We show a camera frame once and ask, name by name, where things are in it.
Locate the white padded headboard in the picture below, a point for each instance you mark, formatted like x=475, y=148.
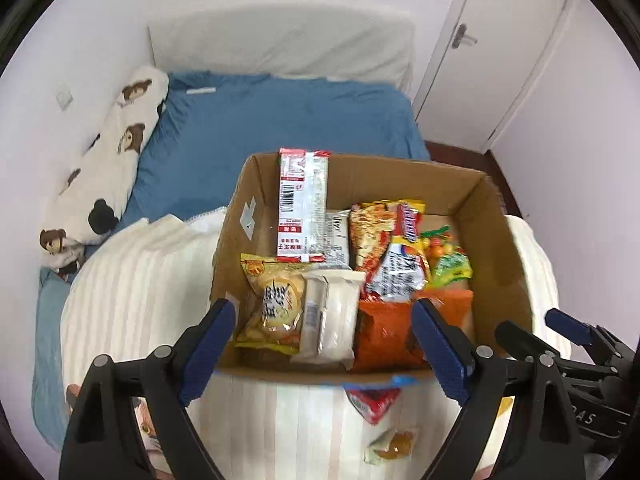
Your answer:
x=280, y=45

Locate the green candy packet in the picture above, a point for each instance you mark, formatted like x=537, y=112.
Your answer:
x=450, y=265

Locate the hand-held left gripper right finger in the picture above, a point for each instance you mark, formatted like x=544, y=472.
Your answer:
x=440, y=347

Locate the silver white packet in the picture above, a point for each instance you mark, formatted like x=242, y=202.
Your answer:
x=339, y=235

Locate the white wall switch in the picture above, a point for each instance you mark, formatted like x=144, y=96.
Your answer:
x=64, y=99

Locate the cardboard box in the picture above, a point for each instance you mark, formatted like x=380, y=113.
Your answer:
x=240, y=220

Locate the cat printed blanket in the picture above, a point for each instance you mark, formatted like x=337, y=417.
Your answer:
x=140, y=300

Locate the long red white packet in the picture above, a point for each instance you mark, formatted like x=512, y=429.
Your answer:
x=300, y=200

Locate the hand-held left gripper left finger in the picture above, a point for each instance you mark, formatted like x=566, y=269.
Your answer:
x=207, y=350

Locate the small red packet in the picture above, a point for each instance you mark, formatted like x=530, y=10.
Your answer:
x=372, y=402

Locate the yellow snack packet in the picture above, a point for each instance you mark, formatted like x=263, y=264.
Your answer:
x=504, y=404

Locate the orange snack packet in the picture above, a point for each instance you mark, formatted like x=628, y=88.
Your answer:
x=385, y=335
x=457, y=310

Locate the yellow biscuit packet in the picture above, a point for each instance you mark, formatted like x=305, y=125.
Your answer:
x=275, y=305

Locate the bear printed long pillow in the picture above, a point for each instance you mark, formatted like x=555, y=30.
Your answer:
x=110, y=160

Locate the blue bed sheet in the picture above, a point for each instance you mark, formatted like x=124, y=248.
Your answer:
x=280, y=115

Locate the small clear pastry packet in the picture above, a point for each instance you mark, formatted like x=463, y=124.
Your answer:
x=392, y=447

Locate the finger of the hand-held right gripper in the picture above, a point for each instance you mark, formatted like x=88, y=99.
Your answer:
x=570, y=325
x=520, y=339

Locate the light blue blanket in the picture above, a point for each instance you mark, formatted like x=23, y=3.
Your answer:
x=47, y=360

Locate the white bread packet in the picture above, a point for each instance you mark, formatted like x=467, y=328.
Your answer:
x=335, y=320

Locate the white door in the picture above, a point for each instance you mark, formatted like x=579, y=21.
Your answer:
x=500, y=60

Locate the instant noodle packet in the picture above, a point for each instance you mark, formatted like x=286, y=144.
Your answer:
x=385, y=260

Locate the small white label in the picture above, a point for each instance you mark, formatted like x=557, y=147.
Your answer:
x=200, y=91

